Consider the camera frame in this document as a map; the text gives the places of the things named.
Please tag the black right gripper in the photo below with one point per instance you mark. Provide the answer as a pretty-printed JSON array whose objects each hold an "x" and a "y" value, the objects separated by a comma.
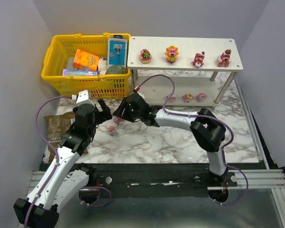
[{"x": 125, "y": 111}]

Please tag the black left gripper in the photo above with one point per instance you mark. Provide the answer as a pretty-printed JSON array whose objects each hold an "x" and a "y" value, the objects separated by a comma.
[{"x": 100, "y": 115}]

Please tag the pink bear shell toy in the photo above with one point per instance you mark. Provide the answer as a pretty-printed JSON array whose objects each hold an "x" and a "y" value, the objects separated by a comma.
[{"x": 171, "y": 98}]

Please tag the pink bear cake toy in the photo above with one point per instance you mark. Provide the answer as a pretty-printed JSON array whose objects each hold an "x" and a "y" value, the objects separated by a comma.
[{"x": 145, "y": 56}]

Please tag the pink bear yellow-hat toy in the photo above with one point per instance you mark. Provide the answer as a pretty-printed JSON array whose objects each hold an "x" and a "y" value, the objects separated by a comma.
[{"x": 187, "y": 98}]

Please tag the pink bear sunflower toy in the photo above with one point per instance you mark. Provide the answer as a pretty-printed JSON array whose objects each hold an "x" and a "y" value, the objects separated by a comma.
[{"x": 171, "y": 54}]

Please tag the pink bear white-hat toy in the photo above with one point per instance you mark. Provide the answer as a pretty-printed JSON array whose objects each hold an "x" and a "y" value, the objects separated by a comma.
[{"x": 198, "y": 59}]

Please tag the pink bear strawberry toy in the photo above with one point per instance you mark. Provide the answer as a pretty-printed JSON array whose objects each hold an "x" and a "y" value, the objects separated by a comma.
[{"x": 223, "y": 60}]

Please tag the pink bear flower-wreath toy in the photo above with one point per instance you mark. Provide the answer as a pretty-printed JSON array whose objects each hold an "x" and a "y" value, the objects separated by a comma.
[{"x": 112, "y": 130}]

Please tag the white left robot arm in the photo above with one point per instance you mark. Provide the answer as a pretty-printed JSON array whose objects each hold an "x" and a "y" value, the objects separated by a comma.
[{"x": 41, "y": 208}]

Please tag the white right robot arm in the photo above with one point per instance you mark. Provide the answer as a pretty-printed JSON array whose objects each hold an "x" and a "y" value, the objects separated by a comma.
[{"x": 208, "y": 131}]

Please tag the white two-tier shelf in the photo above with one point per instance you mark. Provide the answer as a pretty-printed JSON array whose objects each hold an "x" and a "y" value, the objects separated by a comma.
[{"x": 158, "y": 78}]

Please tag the yellow plastic basket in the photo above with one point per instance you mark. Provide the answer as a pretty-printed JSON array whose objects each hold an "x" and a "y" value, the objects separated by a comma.
[{"x": 63, "y": 47}]

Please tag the green melon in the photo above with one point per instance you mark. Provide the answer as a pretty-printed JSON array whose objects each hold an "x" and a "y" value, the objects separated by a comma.
[{"x": 116, "y": 70}]

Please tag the white item in basket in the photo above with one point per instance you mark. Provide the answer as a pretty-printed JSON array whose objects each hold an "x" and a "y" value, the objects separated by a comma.
[{"x": 102, "y": 64}]

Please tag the brown paper bag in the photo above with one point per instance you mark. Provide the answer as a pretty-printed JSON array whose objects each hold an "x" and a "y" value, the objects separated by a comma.
[{"x": 57, "y": 126}]

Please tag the purple flat box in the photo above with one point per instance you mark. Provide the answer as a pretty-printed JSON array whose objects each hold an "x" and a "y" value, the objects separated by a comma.
[{"x": 71, "y": 72}]

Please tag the orange snack box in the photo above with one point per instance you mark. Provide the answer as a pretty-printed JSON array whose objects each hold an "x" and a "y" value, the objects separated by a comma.
[{"x": 85, "y": 61}]

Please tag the blue razor package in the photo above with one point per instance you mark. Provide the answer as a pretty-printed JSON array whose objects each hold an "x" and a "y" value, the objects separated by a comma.
[{"x": 117, "y": 52}]

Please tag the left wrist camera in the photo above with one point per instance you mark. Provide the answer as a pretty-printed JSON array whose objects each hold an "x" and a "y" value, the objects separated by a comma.
[{"x": 83, "y": 97}]

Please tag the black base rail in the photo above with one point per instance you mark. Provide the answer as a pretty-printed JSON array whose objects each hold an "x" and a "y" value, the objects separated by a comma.
[{"x": 155, "y": 181}]

